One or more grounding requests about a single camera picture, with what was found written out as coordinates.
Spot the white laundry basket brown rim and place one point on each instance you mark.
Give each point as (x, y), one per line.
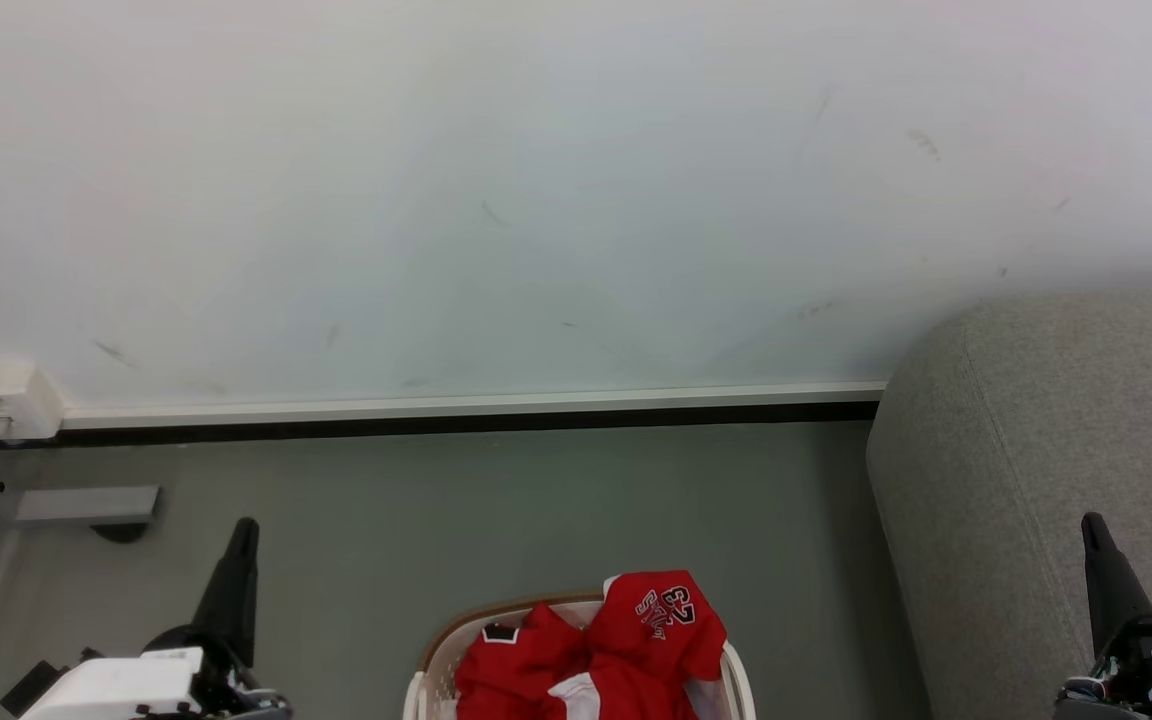
(441, 682)

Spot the black round caster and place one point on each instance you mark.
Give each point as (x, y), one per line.
(119, 532)

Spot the white and black baseboard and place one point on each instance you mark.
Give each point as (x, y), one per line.
(436, 410)

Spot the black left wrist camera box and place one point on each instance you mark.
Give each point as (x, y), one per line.
(31, 688)

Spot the white wall socket box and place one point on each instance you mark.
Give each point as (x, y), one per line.
(6, 398)

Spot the grey fabric sofa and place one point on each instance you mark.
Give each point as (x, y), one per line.
(1016, 450)

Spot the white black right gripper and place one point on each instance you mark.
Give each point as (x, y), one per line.
(1151, 670)

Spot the red garment with white trim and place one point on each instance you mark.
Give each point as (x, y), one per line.
(518, 665)

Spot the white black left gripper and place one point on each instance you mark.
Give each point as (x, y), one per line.
(136, 688)

